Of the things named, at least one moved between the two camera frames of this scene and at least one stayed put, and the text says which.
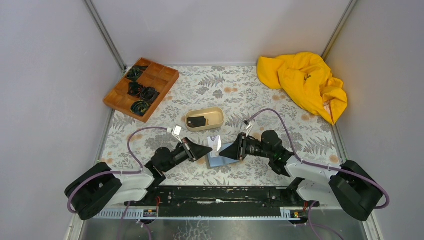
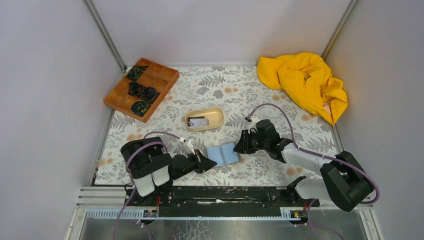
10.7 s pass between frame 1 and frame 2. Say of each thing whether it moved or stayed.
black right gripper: moved
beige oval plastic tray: stayed
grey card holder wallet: stayed
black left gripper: moved
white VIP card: moved
